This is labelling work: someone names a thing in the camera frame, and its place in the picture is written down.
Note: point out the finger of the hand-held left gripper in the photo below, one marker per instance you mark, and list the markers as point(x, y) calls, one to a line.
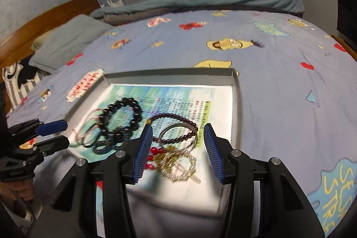
point(53, 127)
point(55, 143)

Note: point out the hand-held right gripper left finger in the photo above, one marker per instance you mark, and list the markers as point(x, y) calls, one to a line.
point(143, 154)

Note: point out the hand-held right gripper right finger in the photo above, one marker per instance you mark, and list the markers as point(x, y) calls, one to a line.
point(213, 154)

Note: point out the red bead ornament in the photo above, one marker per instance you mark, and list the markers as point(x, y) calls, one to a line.
point(152, 149)

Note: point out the dark blue beaded hair accessory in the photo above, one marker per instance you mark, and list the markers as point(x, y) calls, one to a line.
point(106, 148)

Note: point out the silver bangle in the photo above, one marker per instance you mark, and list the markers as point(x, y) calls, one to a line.
point(178, 125)

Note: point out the grey cardboard box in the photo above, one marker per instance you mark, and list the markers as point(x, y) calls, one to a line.
point(167, 75)

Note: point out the person's left hand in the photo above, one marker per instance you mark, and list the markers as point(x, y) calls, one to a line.
point(16, 193)

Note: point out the black white striped cloth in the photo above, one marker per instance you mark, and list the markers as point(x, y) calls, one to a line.
point(14, 84)

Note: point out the printed paper sheet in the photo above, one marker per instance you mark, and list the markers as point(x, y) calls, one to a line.
point(181, 98)

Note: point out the beige pillow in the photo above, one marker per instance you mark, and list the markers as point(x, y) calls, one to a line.
point(37, 44)

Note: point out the grey blue pillow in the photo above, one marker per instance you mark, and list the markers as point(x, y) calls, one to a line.
point(69, 40)

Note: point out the blue cartoon printed bed sheet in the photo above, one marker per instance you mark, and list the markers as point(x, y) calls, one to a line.
point(279, 87)

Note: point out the wooden headboard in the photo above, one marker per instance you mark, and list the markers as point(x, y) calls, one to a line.
point(55, 15)

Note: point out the grey quilt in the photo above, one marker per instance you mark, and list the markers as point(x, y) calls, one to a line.
point(120, 19)

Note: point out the white plastic bag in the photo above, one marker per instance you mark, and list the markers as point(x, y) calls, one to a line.
point(114, 3)

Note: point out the black monitor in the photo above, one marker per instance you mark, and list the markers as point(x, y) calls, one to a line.
point(347, 12)

